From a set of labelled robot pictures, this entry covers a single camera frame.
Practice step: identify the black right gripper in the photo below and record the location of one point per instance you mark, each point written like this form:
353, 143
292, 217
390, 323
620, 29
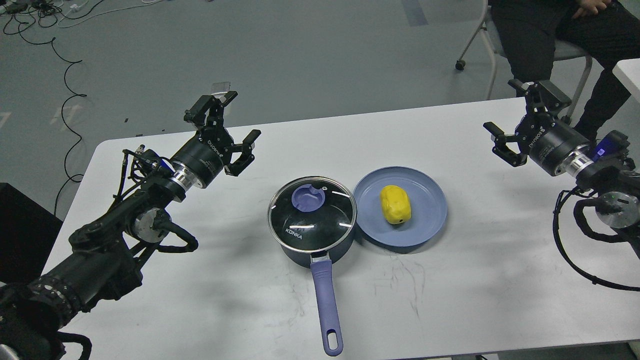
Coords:
547, 140

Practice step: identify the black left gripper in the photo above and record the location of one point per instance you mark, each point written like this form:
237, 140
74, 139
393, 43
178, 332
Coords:
205, 155

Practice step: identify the glass pot lid purple knob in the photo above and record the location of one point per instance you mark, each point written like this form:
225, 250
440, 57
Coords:
312, 214

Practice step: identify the yellow potato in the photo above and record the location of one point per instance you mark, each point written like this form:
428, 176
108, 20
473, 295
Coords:
395, 204

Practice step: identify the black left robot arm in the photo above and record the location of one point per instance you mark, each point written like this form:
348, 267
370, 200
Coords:
108, 253

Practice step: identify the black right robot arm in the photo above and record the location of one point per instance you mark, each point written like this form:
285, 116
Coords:
607, 184

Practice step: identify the white table corner right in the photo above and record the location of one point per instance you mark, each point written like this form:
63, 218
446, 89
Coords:
627, 72

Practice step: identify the seated person in black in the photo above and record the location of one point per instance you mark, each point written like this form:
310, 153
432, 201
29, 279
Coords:
604, 29

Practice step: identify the blue round plate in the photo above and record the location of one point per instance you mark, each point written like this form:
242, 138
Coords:
429, 207

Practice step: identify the black box at left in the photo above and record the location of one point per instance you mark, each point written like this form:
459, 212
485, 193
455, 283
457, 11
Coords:
27, 235

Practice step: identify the dark pot with purple handle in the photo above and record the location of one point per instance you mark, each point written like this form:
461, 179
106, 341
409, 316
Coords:
320, 264

